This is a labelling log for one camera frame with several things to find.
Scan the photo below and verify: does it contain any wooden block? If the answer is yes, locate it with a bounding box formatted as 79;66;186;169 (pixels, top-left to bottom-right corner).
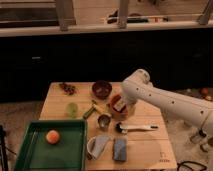
113;99;126;112

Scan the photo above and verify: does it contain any dark brown bowl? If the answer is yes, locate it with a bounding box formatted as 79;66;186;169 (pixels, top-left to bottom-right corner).
92;80;112;100

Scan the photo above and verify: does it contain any white mug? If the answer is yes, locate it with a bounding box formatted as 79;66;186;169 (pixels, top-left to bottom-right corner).
87;137;100;160

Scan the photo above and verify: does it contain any dark grape bunch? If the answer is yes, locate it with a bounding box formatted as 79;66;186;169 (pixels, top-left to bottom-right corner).
59;82;76;95

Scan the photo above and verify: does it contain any blue sponge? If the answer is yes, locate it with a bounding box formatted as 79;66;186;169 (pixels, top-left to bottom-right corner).
113;138;127;162

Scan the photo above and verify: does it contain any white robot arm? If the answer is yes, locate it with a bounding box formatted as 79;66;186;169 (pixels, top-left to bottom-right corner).
121;69;213;135

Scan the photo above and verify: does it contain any metal cup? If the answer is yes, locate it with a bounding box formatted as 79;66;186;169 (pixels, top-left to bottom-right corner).
98;114;111;131

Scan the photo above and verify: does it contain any green plastic tray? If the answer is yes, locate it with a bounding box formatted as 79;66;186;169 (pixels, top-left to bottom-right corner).
13;119;87;171

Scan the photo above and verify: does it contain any green plastic cup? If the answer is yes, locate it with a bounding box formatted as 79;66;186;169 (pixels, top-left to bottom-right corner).
66;103;78;118

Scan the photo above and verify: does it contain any grey cloth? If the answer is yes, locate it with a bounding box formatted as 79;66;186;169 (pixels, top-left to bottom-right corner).
91;135;110;159

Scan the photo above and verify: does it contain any orange ball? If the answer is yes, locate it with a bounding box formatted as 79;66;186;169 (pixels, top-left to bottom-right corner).
46;130;60;144

